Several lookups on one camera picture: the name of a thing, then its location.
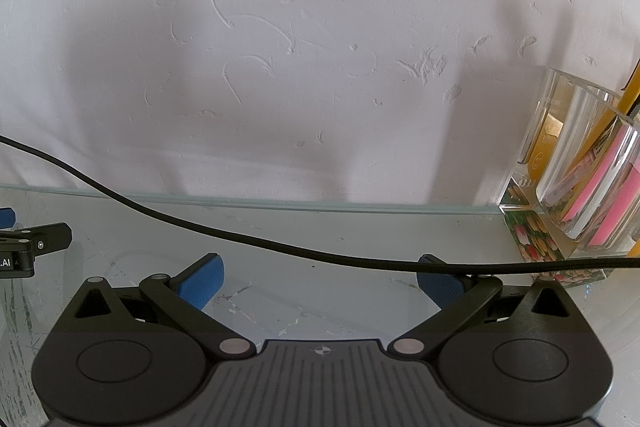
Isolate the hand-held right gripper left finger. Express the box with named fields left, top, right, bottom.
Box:
left=74, top=252, right=256, bottom=361

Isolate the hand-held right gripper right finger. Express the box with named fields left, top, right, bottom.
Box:
left=387, top=253, right=571, bottom=360

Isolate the clear acrylic pen holder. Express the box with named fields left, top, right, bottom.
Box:
left=499, top=66, right=640, bottom=290

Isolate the yellow card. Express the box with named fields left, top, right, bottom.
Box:
left=530, top=112, right=563, bottom=180

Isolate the pink paper strip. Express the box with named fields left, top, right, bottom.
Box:
left=560, top=122, right=640, bottom=243

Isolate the black cable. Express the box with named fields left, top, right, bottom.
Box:
left=0, top=134, right=640, bottom=278

